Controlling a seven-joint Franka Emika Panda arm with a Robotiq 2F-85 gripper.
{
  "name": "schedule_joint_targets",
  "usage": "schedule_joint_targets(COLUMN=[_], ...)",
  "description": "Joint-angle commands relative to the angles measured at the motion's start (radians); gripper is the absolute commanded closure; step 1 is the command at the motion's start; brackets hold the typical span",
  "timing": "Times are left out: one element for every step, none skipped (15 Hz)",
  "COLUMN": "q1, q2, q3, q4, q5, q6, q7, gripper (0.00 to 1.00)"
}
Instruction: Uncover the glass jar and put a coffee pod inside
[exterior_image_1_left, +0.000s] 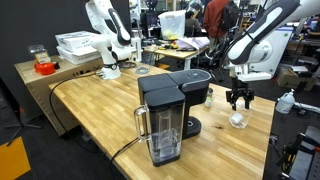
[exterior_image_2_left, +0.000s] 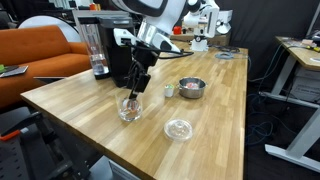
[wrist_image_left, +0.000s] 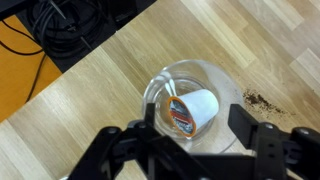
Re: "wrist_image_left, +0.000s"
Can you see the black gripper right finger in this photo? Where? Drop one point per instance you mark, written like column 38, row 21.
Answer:
column 273, row 150

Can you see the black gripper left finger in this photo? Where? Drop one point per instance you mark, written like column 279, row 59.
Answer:
column 116, row 156

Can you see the white coffee pod red foil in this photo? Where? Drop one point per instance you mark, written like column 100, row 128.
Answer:
column 200, row 106

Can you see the spilled coffee grounds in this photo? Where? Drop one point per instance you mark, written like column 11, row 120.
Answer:
column 258, row 100

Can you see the clear glass jar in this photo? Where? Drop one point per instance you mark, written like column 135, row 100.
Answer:
column 156, row 86

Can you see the orange floor mat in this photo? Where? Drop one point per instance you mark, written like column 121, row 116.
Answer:
column 16, row 76

